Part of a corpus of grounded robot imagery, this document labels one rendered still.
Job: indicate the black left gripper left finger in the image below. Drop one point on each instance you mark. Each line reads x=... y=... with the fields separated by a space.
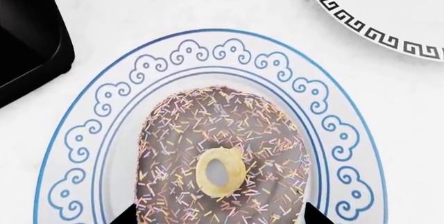
x=125 y=213

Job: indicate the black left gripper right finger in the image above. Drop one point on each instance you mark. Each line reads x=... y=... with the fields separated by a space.
x=317 y=213

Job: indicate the white plate blue cloud pattern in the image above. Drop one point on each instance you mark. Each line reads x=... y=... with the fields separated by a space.
x=114 y=120

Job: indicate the black tray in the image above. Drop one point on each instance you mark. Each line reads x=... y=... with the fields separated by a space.
x=24 y=39

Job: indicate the chocolate sprinkled donut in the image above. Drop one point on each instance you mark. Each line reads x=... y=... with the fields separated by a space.
x=180 y=140

